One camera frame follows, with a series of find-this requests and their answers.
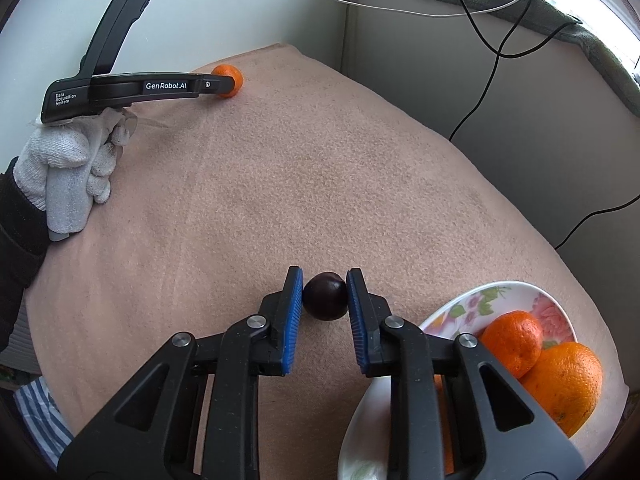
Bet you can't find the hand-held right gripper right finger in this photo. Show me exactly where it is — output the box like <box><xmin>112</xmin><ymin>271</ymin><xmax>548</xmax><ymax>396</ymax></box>
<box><xmin>346</xmin><ymin>268</ymin><xmax>587</xmax><ymax>480</ymax></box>

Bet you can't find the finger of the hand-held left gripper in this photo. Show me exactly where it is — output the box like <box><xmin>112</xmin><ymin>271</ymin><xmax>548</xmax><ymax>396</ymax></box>
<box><xmin>195</xmin><ymin>75</ymin><xmax>237</xmax><ymax>97</ymax></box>

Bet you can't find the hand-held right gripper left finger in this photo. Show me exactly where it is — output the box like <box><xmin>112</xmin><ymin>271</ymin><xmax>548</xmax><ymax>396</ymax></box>
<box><xmin>57</xmin><ymin>266</ymin><xmax>305</xmax><ymax>480</ymax></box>

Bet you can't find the small tangerine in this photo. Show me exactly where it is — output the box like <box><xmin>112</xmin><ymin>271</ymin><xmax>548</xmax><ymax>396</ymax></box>
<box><xmin>480</xmin><ymin>310</ymin><xmax>545</xmax><ymax>380</ymax></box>
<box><xmin>210</xmin><ymin>64</ymin><xmax>245</xmax><ymax>99</ymax></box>

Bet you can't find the dark plum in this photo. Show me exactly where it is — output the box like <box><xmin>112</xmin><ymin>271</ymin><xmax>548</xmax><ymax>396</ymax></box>
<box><xmin>302</xmin><ymin>271</ymin><xmax>348</xmax><ymax>321</ymax></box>

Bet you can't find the white floral plate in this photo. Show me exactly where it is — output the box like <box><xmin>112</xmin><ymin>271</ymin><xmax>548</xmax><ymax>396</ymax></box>
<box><xmin>337</xmin><ymin>281</ymin><xmax>577</xmax><ymax>480</ymax></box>

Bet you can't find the person's left forearm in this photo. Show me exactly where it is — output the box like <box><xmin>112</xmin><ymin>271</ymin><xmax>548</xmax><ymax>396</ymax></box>
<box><xmin>0</xmin><ymin>157</ymin><xmax>52</xmax><ymax>356</ymax></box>

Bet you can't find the person's left hand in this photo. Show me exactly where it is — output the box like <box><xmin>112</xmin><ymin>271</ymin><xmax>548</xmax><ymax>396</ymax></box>
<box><xmin>12</xmin><ymin>107</ymin><xmax>139</xmax><ymax>211</ymax></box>

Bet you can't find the striped cloth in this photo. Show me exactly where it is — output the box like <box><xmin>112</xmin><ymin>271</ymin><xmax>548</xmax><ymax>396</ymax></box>
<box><xmin>12</xmin><ymin>377</ymin><xmax>75</xmax><ymax>472</ymax></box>

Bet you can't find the grey-green cloth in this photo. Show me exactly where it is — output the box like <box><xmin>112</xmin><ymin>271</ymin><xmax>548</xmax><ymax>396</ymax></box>
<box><xmin>372</xmin><ymin>0</ymin><xmax>640</xmax><ymax>92</ymax></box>

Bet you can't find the black cable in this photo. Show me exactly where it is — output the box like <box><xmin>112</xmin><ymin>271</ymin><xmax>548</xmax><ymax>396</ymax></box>
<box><xmin>440</xmin><ymin>0</ymin><xmax>583</xmax><ymax>142</ymax></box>
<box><xmin>552</xmin><ymin>195</ymin><xmax>640</xmax><ymax>251</ymax></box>

